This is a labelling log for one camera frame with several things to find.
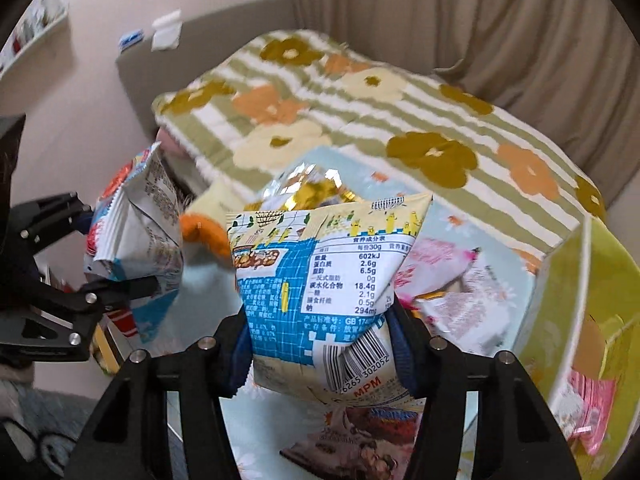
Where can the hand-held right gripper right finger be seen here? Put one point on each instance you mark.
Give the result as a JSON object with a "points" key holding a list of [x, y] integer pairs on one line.
{"points": [[406, 355]]}

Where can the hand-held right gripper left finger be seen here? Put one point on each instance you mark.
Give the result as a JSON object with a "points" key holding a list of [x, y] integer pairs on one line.
{"points": [[238, 365]]}

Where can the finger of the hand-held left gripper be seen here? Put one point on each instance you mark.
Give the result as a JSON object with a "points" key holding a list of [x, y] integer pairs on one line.
{"points": [[70, 315], [50, 220]]}

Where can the white red orange snack packet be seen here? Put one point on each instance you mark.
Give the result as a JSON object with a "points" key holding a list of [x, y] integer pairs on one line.
{"points": [[145, 240]]}

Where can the blue grid print snack packet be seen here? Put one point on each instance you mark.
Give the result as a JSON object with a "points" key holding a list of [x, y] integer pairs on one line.
{"points": [[310, 280]]}

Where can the green storage box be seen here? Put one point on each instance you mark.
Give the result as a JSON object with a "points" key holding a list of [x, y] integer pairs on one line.
{"points": [[565, 300]]}

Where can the red striped packet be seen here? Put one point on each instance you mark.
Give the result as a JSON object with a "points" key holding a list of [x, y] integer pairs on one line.
{"points": [[122, 322]]}

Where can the light blue daisy tablecloth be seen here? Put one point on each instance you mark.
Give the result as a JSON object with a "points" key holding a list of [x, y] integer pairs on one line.
{"points": [[210, 305]]}

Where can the pink white snack packet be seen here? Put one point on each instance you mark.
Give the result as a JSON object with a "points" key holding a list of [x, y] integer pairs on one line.
{"points": [[465, 290]]}

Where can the dark brown snack packet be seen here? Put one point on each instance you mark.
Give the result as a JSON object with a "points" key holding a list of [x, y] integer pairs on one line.
{"points": [[360, 440]]}

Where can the grey fuzzy cloth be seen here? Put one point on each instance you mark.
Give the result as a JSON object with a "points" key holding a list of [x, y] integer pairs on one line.
{"points": [[35, 420]]}

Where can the orange waffle snack packet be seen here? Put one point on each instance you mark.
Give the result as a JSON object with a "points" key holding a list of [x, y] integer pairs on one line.
{"points": [[205, 237]]}

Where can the grey padded headboard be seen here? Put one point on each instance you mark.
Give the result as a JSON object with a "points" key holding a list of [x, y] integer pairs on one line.
{"points": [[140, 80]]}

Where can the small blue packet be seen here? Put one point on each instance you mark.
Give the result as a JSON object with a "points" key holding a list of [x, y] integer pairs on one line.
{"points": [[131, 41]]}

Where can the silver gold snack packet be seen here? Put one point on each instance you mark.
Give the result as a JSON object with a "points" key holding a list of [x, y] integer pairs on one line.
{"points": [[315, 185]]}

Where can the pink striped snack packet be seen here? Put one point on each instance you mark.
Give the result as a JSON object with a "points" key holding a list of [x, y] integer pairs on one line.
{"points": [[592, 405]]}

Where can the white folded tissue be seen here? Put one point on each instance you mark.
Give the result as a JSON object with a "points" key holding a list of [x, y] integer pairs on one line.
{"points": [[166, 30]]}

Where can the green striped floral blanket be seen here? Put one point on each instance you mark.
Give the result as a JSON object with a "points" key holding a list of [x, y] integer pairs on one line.
{"points": [[380, 110]]}

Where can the beige curtain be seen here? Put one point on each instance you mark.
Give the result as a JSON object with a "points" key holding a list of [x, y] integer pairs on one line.
{"points": [[500, 25]]}

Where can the white wall shelf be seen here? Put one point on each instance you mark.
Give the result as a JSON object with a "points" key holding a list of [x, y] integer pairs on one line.
{"points": [[35, 35]]}

